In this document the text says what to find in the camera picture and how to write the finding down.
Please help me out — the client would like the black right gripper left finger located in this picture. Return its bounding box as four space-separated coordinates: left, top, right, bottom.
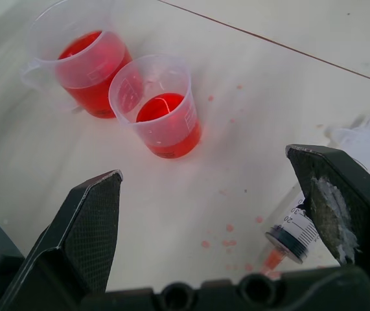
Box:
0 168 124 311

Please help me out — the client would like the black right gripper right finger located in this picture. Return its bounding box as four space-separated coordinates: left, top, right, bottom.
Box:
284 144 370 267

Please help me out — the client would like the clear syringe with orange tip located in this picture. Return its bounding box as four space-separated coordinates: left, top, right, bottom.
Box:
258 190 319 278

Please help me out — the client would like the small beaker with red liquid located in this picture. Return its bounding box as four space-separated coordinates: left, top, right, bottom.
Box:
108 53 203 159

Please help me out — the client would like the large beaker with red liquid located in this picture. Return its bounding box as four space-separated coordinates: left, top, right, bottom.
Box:
19 0 133 119

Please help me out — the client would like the crumpled white tissue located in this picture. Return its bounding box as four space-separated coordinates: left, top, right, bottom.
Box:
325 113 370 178

